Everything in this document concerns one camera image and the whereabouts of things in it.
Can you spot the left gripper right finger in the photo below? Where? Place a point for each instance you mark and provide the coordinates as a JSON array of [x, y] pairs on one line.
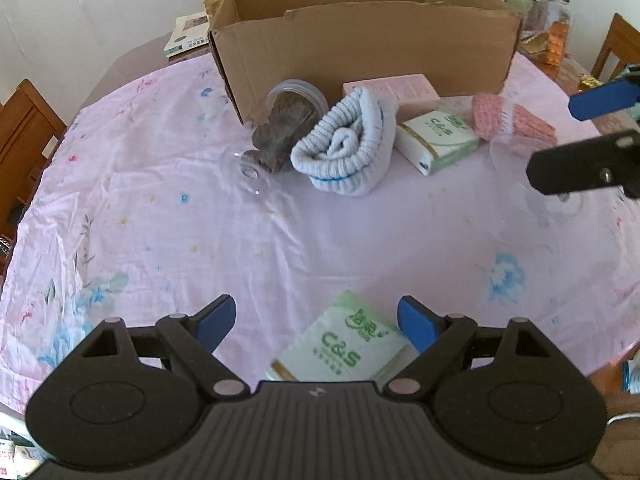
[[441, 342]]

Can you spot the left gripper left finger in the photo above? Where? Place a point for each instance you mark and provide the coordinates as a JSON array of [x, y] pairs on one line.
[[190, 341]]

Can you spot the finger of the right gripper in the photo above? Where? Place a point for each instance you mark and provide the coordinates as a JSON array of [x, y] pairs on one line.
[[620, 93], [610, 161]]

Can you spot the clear plastic bowl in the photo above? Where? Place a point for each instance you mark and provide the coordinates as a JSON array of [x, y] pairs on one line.
[[529, 220]]

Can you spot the pink knitted sock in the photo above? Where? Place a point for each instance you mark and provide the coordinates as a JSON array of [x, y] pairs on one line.
[[494, 116]]

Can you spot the green C&S tissue pack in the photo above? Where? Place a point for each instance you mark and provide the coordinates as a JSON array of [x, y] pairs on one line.
[[435, 141]]

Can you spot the white sock blue stripe roll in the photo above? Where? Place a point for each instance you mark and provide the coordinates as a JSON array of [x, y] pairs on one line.
[[348, 151]]

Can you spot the gold ornament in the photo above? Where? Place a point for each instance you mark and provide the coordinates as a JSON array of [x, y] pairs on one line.
[[587, 82]]

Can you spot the wooden chair right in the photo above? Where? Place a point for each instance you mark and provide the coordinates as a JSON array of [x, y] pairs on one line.
[[622, 41]]

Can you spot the wooden chair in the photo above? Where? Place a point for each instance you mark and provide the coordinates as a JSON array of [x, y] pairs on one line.
[[28, 124], [622, 41]]

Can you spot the orange pill blister pack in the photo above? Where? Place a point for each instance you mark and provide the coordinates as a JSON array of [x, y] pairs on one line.
[[557, 36]]

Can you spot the large jar black lid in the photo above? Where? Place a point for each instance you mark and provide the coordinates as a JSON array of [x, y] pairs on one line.
[[538, 16]]

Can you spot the pink floral tablecloth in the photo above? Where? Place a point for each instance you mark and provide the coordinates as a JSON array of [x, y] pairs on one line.
[[132, 219]]

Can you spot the clear jar brown contents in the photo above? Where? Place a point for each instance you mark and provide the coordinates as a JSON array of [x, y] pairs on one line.
[[288, 113]]

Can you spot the pink cardboard box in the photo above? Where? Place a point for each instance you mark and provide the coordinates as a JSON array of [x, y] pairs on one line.
[[414, 93]]

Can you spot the wooden chair left side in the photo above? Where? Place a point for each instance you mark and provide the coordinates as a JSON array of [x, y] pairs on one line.
[[28, 124]]

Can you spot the brown cardboard box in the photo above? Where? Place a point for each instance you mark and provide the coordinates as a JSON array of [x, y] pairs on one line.
[[462, 47]]

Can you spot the book on table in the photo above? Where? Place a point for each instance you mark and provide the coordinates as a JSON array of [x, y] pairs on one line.
[[190, 33]]

